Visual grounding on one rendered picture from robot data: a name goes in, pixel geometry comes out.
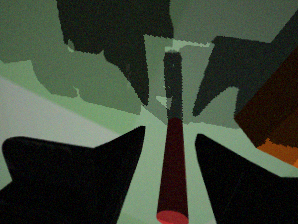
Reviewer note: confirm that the dark red peg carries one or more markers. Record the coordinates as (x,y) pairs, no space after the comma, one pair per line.
(172,204)

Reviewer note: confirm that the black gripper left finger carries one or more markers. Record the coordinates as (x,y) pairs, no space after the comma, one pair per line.
(104,173)

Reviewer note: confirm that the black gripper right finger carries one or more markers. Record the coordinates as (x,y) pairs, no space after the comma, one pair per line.
(242,192)

